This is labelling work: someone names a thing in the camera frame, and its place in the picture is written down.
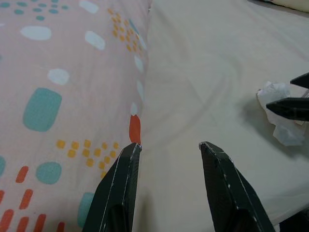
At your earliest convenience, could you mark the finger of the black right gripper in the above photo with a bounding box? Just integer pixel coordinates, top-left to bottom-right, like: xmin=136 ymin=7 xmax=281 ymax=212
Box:
xmin=265 ymin=96 xmax=309 ymax=121
xmin=289 ymin=72 xmax=309 ymax=88

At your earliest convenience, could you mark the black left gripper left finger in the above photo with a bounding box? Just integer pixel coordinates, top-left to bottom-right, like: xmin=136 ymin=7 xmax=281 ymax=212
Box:
xmin=83 ymin=142 xmax=142 ymax=232

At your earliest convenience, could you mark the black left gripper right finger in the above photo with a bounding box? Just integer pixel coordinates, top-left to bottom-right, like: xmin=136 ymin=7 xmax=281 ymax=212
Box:
xmin=199 ymin=141 xmax=277 ymax=232

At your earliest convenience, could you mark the white tissue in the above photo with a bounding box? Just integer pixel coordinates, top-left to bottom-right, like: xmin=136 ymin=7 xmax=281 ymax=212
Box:
xmin=256 ymin=81 xmax=305 ymax=147

